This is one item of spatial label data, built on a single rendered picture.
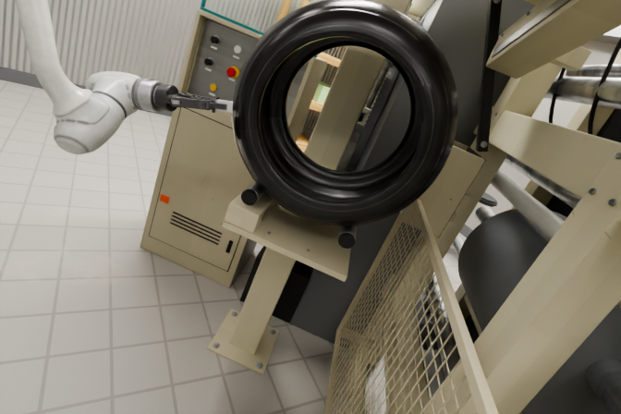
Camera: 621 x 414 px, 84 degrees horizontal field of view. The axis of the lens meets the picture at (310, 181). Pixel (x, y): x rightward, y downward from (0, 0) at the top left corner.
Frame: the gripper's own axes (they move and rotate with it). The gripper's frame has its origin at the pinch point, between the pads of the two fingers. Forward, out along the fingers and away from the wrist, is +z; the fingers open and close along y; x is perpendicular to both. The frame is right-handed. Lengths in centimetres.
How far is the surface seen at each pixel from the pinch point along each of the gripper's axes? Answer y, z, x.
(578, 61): 7, 86, -22
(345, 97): 26.1, 29.8, -4.9
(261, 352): 30, 9, 112
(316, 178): 14.6, 25.3, 21.1
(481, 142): 19, 74, 2
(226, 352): 22, -5, 109
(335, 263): -7, 36, 38
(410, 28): -10, 44, -24
